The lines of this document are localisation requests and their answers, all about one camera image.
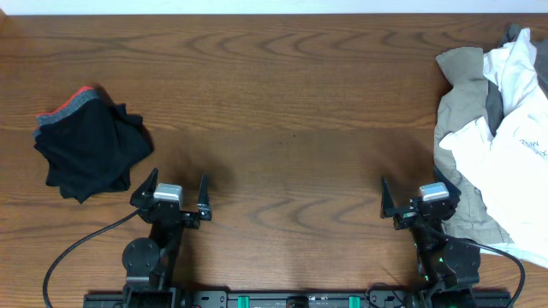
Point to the grey garment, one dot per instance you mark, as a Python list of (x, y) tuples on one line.
[(494, 102)]

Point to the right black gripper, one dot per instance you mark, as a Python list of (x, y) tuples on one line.
[(405, 217)]

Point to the black folded garment stack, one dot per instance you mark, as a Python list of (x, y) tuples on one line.
[(90, 145)]

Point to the white printed t-shirt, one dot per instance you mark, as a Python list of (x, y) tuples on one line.
[(510, 168)]

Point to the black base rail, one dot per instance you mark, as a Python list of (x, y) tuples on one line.
[(369, 299)]

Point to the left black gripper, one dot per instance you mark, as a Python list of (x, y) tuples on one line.
[(172, 215)]

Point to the khaki beige garment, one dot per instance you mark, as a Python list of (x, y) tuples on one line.
[(463, 69)]

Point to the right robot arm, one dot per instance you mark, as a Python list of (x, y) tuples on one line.
[(449, 265)]

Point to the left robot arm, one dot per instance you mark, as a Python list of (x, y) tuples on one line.
[(150, 261)]

